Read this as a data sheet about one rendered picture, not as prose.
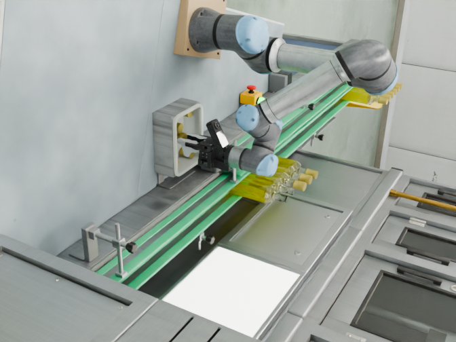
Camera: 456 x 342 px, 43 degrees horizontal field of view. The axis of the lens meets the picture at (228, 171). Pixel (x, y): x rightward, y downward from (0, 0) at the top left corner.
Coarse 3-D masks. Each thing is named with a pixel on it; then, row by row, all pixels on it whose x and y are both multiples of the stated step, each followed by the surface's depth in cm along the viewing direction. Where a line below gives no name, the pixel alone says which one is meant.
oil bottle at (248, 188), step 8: (240, 184) 213; (248, 184) 212; (256, 184) 212; (264, 184) 212; (232, 192) 216; (240, 192) 214; (248, 192) 212; (256, 192) 210; (264, 192) 209; (272, 192) 209; (256, 200) 212; (264, 200) 210; (272, 200) 210
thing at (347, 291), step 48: (336, 192) 246; (384, 192) 240; (432, 192) 249; (336, 240) 211; (384, 240) 215; (432, 240) 216; (144, 288) 187; (336, 288) 187; (384, 288) 190; (432, 288) 190; (288, 336) 164; (336, 336) 167; (384, 336) 170; (432, 336) 171
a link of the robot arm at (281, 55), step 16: (272, 48) 191; (288, 48) 190; (304, 48) 188; (256, 64) 196; (272, 64) 193; (288, 64) 190; (304, 64) 187; (320, 64) 183; (352, 80) 178; (368, 80) 171; (384, 80) 172
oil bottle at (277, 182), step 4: (248, 176) 217; (252, 176) 216; (256, 176) 216; (260, 176) 216; (264, 176) 216; (272, 176) 217; (260, 180) 215; (264, 180) 214; (268, 180) 214; (272, 180) 214; (276, 180) 214; (280, 180) 215; (272, 184) 213; (276, 184) 212; (280, 184) 213; (276, 188) 213; (280, 192) 215
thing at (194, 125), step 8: (200, 104) 198; (184, 112) 190; (200, 112) 200; (176, 120) 187; (184, 120) 204; (192, 120) 203; (200, 120) 201; (184, 128) 206; (192, 128) 204; (200, 128) 203; (176, 136) 190; (176, 144) 191; (176, 152) 192; (176, 160) 193; (184, 160) 205; (192, 160) 206; (176, 168) 194; (184, 168) 200
